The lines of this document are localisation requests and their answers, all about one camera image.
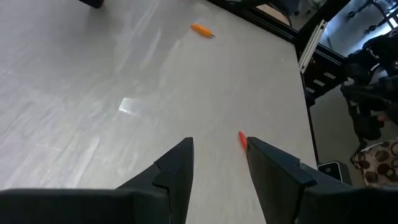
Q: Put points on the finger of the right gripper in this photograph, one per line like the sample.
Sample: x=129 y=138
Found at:
x=91 y=3

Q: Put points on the wooden table board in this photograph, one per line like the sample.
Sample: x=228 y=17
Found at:
x=273 y=12

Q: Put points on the white aluminium extrusion bar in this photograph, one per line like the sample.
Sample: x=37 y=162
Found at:
x=312 y=46

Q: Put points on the small orange chili pepper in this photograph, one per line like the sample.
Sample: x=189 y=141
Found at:
x=201 y=30

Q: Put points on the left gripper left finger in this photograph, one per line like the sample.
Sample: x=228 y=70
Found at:
x=177 y=174

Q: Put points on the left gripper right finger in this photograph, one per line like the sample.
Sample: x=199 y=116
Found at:
x=273 y=180

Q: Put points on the black metal table frame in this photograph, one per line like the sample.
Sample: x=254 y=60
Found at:
x=323 y=65

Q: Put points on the brown circle patterned cushion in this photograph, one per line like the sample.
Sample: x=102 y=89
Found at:
x=379 y=161

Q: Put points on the small red chili pepper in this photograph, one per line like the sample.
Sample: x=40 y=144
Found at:
x=242 y=140

